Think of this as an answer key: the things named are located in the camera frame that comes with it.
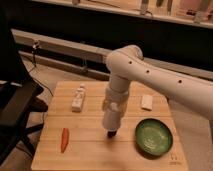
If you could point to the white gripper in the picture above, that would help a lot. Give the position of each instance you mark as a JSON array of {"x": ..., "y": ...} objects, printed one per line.
[{"x": 111, "y": 96}]

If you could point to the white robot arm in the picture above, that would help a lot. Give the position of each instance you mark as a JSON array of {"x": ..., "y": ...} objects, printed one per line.
[{"x": 126, "y": 65}]

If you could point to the white rectangular block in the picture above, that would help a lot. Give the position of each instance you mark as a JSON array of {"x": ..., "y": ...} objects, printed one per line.
[{"x": 147, "y": 102}]

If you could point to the white small bottle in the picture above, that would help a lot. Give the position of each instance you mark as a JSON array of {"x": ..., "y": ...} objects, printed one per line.
[{"x": 78, "y": 100}]

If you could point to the green round plate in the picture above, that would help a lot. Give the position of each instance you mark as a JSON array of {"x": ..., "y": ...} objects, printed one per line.
[{"x": 153, "y": 137}]

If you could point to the orange carrot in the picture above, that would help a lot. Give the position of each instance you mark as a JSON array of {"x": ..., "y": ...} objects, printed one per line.
[{"x": 64, "y": 139}]

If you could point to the black chair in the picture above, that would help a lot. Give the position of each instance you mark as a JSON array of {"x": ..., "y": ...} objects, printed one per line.
[{"x": 18, "y": 95}]

